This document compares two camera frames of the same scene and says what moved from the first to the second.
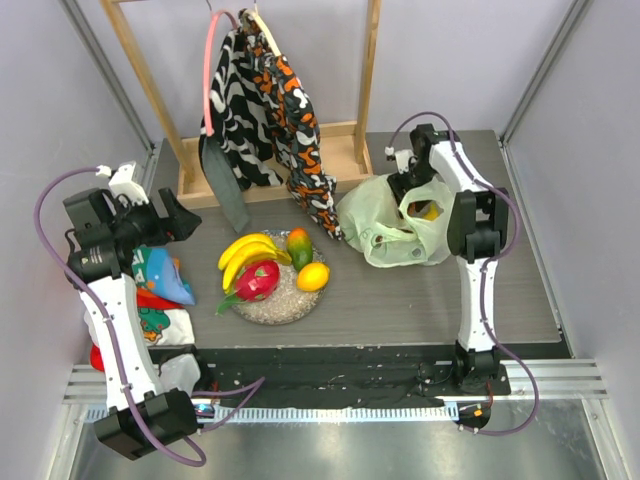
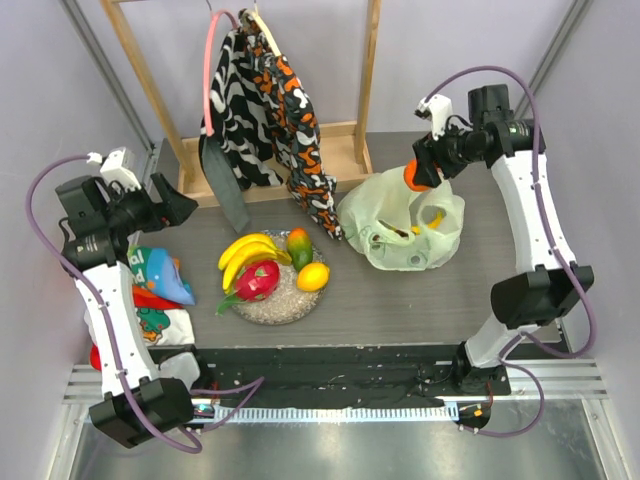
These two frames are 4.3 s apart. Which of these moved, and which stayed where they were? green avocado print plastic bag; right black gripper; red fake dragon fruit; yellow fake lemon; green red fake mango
Moved: right black gripper
Stayed: green red fake mango; green avocado print plastic bag; red fake dragon fruit; yellow fake lemon
